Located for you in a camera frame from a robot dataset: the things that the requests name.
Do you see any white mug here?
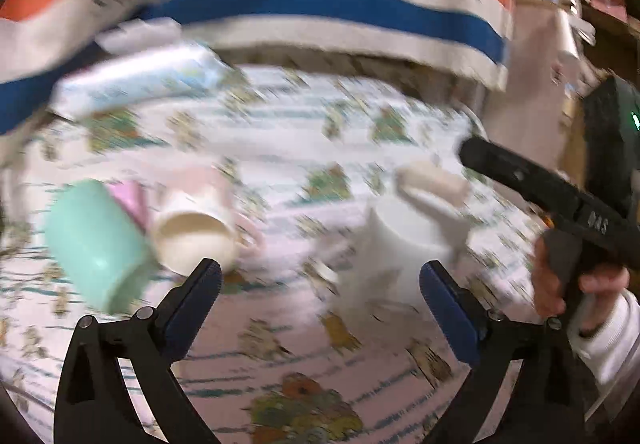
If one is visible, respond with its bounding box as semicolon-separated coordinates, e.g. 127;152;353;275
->
335;193;472;324

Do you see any white sleeve forearm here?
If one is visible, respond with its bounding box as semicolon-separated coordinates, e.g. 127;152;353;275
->
570;289;639;389

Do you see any mint green cup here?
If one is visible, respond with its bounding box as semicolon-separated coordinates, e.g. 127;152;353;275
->
43;180;156;314

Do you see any beige cup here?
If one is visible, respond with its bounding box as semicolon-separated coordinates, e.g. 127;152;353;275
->
396;161;471;207

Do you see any small pink cup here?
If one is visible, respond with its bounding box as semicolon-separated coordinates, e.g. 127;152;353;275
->
106;180;149;232

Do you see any person's right hand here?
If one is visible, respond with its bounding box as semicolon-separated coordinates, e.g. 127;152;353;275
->
532;237;630;334

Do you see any pink and cream mug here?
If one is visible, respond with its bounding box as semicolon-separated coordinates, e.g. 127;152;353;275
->
148;166;264;276

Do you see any cat print bed sheet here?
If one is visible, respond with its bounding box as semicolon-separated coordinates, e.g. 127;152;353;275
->
0;58;557;444

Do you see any baby wipes pack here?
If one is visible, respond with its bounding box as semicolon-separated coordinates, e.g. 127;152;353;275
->
50;18;232;121

